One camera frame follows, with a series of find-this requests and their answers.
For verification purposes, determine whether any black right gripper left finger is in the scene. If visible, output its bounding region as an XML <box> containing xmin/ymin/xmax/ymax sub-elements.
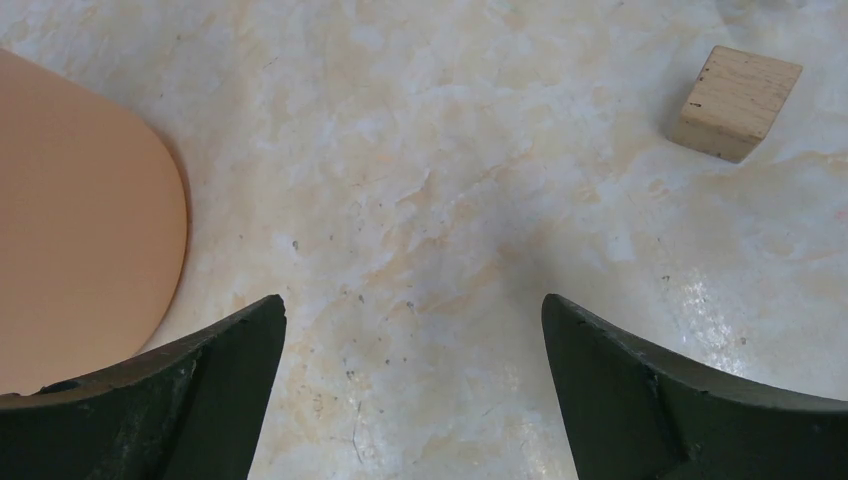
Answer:
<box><xmin>1</xmin><ymin>295</ymin><xmax>287</xmax><ymax>479</ymax></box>

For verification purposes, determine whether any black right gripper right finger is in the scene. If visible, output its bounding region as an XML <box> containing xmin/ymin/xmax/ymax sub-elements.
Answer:
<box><xmin>541</xmin><ymin>294</ymin><xmax>847</xmax><ymax>479</ymax></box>

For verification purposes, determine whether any orange plastic trash bin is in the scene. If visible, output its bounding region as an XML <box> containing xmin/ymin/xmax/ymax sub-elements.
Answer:
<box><xmin>1</xmin><ymin>51</ymin><xmax>188</xmax><ymax>394</ymax></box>

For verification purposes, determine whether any wooden cube block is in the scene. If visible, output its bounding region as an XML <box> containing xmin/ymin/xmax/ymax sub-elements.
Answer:
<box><xmin>669</xmin><ymin>45</ymin><xmax>803</xmax><ymax>164</ymax></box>

